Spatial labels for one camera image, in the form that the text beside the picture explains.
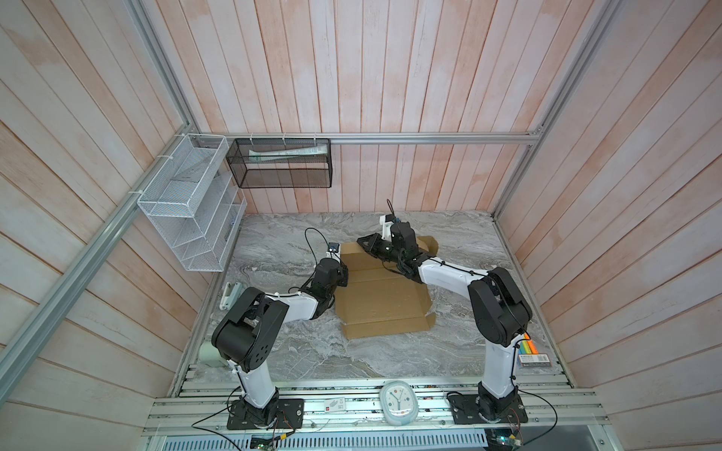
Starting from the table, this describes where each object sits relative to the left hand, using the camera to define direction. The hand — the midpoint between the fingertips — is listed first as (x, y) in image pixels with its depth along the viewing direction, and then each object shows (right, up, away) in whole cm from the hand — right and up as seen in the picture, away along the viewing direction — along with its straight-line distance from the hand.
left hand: (340, 265), depth 96 cm
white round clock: (+17, -35, -23) cm, 45 cm away
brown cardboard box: (+13, -12, -2) cm, 18 cm away
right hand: (+5, +9, -5) cm, 11 cm away
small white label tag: (0, -36, -21) cm, 42 cm away
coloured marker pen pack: (+57, -26, -14) cm, 64 cm away
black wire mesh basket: (-24, +39, +11) cm, 47 cm away
